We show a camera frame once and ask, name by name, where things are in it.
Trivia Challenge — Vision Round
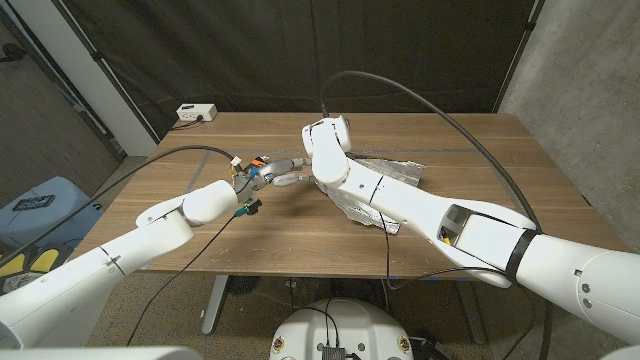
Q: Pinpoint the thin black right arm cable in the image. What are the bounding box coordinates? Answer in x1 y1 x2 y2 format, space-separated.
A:
377 212 539 360

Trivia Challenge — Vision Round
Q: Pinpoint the blue plastic bin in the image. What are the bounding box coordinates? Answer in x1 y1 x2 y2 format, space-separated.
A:
0 176 104 251

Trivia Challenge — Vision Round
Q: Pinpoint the yellow black pad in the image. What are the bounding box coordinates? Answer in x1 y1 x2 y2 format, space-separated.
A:
27 248 62 274
0 252 27 278

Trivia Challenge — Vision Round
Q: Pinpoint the white rounded robot base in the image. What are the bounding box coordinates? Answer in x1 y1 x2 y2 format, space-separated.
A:
269 298 415 360

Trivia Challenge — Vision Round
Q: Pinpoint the white table leg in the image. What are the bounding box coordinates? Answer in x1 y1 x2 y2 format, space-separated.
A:
201 274 229 335

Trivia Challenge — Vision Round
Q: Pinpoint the black power strip cable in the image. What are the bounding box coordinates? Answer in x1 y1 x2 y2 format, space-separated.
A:
169 115 204 132

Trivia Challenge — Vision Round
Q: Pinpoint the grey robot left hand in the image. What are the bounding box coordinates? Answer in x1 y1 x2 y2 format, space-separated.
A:
238 157 316 201

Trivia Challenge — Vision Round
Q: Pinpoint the grey table leg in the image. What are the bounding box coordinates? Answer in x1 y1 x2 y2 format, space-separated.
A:
455 279 487 345

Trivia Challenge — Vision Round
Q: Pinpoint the white robot torso edge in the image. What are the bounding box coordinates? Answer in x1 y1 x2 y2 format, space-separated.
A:
0 345 204 360

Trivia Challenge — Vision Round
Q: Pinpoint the crinkled aluminum foil sheet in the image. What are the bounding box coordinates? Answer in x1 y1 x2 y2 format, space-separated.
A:
314 157 425 235

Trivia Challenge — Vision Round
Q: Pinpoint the black curtain backdrop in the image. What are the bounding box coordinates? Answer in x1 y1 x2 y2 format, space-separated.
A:
58 0 544 140

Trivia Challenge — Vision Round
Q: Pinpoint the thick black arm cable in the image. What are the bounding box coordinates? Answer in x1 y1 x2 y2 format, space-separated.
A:
0 144 237 269
318 69 554 360

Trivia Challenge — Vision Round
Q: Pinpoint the black wall rail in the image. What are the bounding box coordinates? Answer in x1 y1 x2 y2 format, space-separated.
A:
0 7 127 163

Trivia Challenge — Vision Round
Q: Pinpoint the black cable on robot base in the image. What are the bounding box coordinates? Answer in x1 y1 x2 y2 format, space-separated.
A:
298 298 342 349

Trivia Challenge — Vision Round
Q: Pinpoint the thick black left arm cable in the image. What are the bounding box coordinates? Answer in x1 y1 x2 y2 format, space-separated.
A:
0 144 237 269

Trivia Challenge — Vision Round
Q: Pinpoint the black round fan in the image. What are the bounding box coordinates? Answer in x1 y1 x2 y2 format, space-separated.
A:
227 274 262 296

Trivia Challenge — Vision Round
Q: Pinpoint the white power strip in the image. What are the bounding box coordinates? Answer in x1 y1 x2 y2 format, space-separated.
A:
176 103 219 123

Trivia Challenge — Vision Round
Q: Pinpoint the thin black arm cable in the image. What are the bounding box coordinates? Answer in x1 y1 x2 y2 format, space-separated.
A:
377 212 539 360
125 212 241 347

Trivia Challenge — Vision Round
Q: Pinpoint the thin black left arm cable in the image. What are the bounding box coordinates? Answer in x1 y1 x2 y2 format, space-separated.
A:
125 212 241 347

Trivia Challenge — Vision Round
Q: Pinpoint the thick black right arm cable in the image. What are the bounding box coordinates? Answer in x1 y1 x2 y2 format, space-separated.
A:
318 69 554 360

